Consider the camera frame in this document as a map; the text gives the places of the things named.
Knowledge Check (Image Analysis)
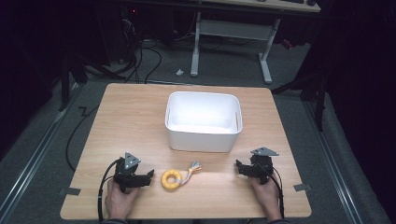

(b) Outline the white plastic bin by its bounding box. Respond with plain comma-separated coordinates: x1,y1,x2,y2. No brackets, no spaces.
164,91,244,154

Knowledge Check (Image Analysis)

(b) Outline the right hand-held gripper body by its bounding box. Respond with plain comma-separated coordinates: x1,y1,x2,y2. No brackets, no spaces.
249,147,280,185

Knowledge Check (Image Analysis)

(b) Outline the person's right hand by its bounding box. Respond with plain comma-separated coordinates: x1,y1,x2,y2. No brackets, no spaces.
249,175,282,221

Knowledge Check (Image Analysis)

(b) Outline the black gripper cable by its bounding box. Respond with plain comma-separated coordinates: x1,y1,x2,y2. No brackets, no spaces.
262,166,285,219
97,158,121,224

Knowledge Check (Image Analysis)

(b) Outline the bundle of black cables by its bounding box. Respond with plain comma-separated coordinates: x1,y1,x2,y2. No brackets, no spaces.
120,8,163,85

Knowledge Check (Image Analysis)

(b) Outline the metal floor rail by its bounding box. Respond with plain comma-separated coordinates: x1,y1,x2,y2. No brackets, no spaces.
0,83,82,220
303,98,366,224

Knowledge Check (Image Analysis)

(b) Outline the white-legged desk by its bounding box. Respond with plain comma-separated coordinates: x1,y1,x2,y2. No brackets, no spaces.
190,0,322,85

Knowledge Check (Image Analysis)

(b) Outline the black stand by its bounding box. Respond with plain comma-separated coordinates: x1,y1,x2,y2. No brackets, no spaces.
270,69,329,132
58,54,127,112

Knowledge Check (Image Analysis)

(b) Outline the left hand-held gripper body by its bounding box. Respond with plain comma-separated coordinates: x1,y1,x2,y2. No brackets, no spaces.
113,151,142,194

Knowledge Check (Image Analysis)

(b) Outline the yellow ring toy with tassel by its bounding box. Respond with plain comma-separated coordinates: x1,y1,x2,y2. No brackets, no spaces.
160,161,203,192

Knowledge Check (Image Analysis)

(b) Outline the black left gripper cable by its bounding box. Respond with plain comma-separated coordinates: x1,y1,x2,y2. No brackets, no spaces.
97,158,121,224

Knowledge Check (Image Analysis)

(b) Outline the person's left hand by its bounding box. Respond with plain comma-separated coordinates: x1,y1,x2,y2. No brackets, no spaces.
105,178,140,220

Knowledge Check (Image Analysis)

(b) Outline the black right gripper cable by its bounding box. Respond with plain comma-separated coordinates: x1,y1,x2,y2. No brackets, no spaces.
262,166,285,219

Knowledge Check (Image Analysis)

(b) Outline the black floor cable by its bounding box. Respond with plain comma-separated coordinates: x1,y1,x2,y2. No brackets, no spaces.
64,105,101,173

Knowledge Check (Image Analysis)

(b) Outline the grey tape piece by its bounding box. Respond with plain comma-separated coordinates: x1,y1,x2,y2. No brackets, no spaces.
58,187,81,197
292,183,312,192

